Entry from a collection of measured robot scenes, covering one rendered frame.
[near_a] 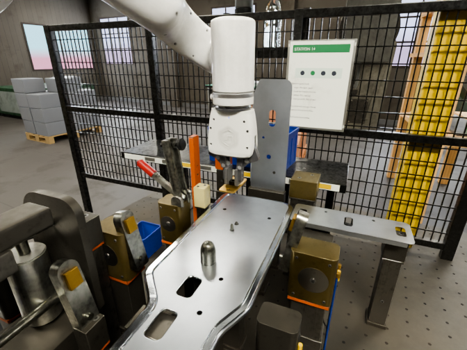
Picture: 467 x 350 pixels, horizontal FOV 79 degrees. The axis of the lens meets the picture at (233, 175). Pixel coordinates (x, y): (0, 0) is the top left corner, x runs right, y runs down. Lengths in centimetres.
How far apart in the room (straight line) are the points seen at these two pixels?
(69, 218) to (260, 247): 38
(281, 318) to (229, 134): 35
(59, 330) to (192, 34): 60
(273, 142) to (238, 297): 49
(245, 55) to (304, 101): 59
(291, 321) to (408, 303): 61
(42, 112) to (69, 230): 541
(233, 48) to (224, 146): 19
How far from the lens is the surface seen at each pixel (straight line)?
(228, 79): 56
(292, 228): 57
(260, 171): 91
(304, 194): 87
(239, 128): 58
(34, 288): 58
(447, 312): 112
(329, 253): 59
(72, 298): 54
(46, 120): 594
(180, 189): 71
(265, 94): 85
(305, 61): 111
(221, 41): 56
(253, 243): 67
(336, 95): 110
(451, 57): 116
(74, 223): 52
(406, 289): 114
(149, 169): 76
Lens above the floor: 139
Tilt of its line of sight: 22 degrees down
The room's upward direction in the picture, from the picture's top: straight up
